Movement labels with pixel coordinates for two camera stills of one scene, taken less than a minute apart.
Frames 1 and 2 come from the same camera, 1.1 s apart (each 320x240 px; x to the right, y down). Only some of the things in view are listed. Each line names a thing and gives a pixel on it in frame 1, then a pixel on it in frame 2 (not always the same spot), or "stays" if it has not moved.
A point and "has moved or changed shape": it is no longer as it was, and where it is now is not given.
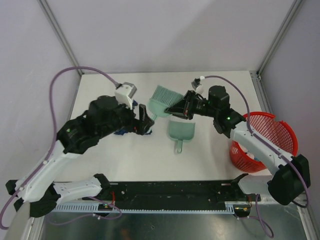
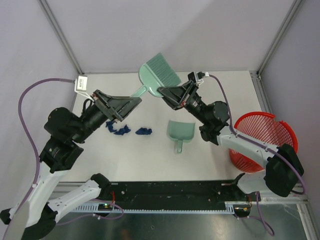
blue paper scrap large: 121,132 has moved or changed shape
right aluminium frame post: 292,11 stays
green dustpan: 179,131 stays
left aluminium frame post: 59,31 stays
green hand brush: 161,98 -> 155,74
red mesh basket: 264,124 stays
